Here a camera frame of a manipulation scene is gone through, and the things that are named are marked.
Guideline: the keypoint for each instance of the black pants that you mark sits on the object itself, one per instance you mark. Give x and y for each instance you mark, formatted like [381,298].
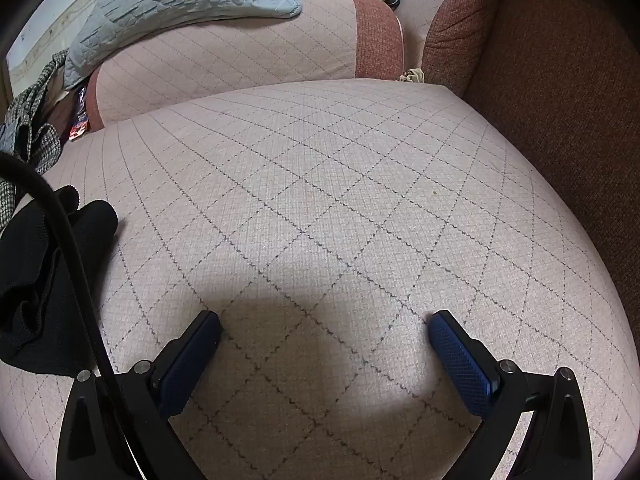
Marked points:
[30,285]

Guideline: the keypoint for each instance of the short pink brown sofa cushion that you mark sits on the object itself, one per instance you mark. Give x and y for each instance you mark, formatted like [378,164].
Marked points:
[450,25]

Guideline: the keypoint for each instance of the red snack packet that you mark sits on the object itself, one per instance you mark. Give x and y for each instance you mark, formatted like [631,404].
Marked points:
[80,122]

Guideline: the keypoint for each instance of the blue denim garment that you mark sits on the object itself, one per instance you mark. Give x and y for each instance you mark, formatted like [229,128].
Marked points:
[7,135]

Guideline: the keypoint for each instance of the grey quilted blanket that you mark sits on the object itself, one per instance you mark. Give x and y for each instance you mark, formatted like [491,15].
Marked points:
[165,0]

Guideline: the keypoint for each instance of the houndstooth garment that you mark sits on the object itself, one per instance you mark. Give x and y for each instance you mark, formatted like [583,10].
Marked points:
[35,105]

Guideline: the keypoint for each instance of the pink and brown sofa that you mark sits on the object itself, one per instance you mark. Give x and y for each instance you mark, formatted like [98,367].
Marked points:
[325,185]

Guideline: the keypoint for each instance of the long pink quilted sofa cushion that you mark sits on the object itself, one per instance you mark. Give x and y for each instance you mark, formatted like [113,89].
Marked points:
[250,50]

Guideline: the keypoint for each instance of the beige tassel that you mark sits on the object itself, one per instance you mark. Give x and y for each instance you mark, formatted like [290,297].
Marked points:
[412,76]

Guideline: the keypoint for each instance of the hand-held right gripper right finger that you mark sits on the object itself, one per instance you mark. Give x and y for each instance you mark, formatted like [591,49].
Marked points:
[462,365]

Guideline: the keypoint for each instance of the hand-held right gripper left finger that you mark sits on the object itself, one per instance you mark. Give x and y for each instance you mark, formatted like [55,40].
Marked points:
[191,360]

